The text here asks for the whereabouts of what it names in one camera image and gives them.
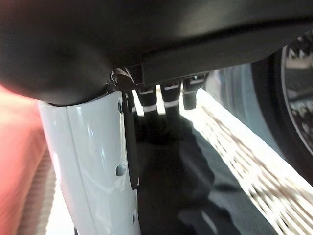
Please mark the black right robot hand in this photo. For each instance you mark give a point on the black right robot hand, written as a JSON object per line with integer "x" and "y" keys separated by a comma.
{"x": 146, "y": 29}

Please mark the grey front-load washing machine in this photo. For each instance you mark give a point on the grey front-load washing machine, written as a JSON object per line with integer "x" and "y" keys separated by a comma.
{"x": 232, "y": 98}

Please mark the cream wicker tray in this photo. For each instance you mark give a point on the cream wicker tray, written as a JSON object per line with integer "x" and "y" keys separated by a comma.
{"x": 256, "y": 171}

